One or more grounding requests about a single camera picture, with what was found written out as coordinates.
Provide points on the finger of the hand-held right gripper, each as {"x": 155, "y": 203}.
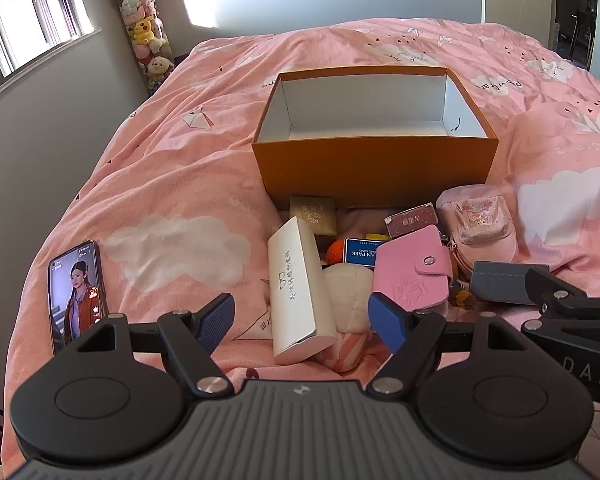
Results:
{"x": 562, "y": 300}

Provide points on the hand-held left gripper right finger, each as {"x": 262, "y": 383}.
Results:
{"x": 387, "y": 322}

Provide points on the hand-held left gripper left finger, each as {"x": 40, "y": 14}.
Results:
{"x": 216, "y": 321}

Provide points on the grey rectangular box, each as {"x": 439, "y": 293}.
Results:
{"x": 500, "y": 282}

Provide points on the orange cardboard box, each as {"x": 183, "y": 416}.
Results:
{"x": 370, "y": 175}

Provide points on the pink striped cloth item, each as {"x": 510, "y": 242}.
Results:
{"x": 352, "y": 347}

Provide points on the white round plush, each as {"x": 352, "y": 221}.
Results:
{"x": 350, "y": 295}

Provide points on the pink snap wallet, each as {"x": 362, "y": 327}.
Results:
{"x": 405, "y": 275}

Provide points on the blue card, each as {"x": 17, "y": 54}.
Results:
{"x": 362, "y": 250}

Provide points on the white glasses case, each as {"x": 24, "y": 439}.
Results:
{"x": 295, "y": 290}

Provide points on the orange ball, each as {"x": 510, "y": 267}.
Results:
{"x": 336, "y": 253}

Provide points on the yellow flat item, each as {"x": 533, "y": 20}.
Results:
{"x": 376, "y": 236}

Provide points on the small red and white box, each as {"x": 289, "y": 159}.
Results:
{"x": 410, "y": 220}

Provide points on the pink cartoon pouch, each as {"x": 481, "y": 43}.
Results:
{"x": 480, "y": 220}

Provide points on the small gold box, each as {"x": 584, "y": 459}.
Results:
{"x": 312, "y": 215}

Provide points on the smartphone with lit screen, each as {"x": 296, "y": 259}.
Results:
{"x": 75, "y": 300}

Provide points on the pink cloud-print blanket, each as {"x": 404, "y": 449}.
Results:
{"x": 180, "y": 160}

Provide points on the dark chair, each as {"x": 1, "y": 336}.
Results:
{"x": 585, "y": 30}

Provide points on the clear tube of plush toys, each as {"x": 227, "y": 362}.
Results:
{"x": 145, "y": 30}

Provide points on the window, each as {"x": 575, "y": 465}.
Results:
{"x": 25, "y": 10}

